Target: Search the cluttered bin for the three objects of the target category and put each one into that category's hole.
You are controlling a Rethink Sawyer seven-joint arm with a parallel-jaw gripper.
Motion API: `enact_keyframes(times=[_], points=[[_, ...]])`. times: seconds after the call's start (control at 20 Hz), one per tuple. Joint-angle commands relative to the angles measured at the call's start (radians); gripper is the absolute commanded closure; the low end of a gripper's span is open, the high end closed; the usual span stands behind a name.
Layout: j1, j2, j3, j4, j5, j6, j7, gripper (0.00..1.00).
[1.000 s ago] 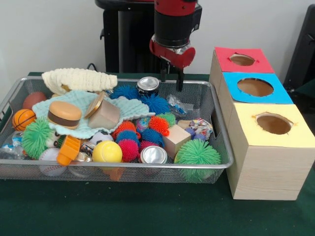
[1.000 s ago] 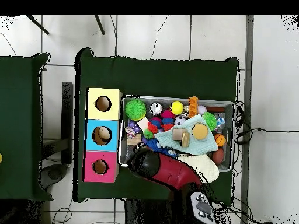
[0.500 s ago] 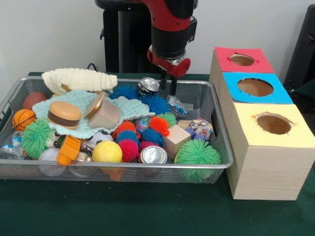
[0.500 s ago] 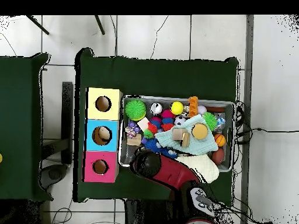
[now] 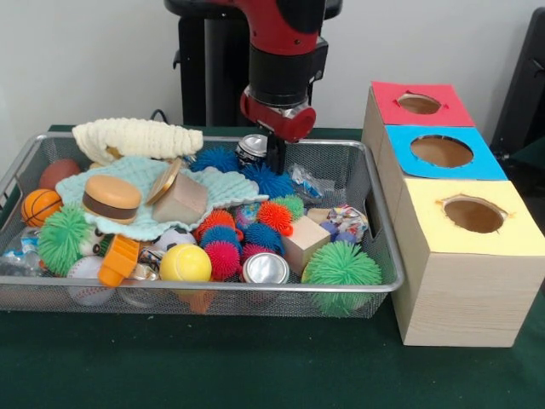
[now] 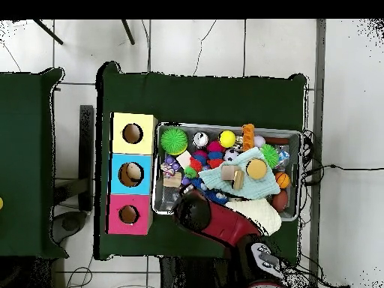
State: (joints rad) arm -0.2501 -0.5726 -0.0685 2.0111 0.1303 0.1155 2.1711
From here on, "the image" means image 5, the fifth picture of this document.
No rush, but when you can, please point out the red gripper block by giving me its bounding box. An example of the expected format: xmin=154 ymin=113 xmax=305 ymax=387
xmin=239 ymin=87 xmax=318 ymax=176

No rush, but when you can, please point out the crushed red soda can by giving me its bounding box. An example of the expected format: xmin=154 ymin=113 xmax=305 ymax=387
xmin=235 ymin=134 xmax=270 ymax=168

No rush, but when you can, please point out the clear plastic bottle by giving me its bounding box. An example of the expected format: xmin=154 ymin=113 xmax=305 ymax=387
xmin=288 ymin=164 xmax=336 ymax=200

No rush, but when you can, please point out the cream waffle cloth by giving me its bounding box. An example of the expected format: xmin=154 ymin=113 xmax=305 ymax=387
xmin=72 ymin=117 xmax=204 ymax=166

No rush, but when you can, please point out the wooden box with three holes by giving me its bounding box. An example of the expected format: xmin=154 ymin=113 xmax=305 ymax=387
xmin=360 ymin=80 xmax=545 ymax=349

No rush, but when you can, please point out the crumpled printed paper ball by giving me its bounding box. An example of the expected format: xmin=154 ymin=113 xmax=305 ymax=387
xmin=326 ymin=204 xmax=369 ymax=244

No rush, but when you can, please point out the plain wooden block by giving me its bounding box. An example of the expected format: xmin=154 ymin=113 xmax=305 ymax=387
xmin=152 ymin=171 xmax=209 ymax=227

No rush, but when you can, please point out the large green spiky ball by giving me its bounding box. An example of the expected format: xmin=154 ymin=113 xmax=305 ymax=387
xmin=301 ymin=240 xmax=383 ymax=317

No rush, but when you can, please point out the yellow ball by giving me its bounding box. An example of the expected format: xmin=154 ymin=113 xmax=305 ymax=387
xmin=159 ymin=243 xmax=213 ymax=283

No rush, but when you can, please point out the light teal waffle cloth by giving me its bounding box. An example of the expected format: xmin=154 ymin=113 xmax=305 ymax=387
xmin=54 ymin=155 xmax=271 ymax=238

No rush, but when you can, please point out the toy hamburger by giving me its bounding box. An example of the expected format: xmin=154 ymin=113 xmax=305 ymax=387
xmin=81 ymin=175 xmax=143 ymax=226

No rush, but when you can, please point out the orange plastic toy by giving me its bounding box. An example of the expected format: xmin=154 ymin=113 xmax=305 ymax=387
xmin=97 ymin=235 xmax=141 ymax=289

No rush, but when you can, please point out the dark green tablecloth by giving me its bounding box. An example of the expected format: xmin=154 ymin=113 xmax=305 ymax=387
xmin=0 ymin=124 xmax=545 ymax=409

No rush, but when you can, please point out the small brown football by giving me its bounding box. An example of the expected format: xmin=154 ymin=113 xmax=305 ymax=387
xmin=39 ymin=158 xmax=82 ymax=191

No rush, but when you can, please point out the small orange basketball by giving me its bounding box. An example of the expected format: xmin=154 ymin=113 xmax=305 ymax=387
xmin=20 ymin=188 xmax=64 ymax=228

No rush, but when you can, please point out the black chair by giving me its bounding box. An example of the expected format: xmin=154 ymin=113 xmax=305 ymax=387
xmin=489 ymin=7 xmax=545 ymax=171

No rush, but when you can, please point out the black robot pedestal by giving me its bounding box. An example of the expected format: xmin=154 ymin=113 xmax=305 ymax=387
xmin=163 ymin=0 xmax=344 ymax=128

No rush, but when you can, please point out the shallow wire mesh bin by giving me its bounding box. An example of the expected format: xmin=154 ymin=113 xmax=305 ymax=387
xmin=0 ymin=131 xmax=404 ymax=321

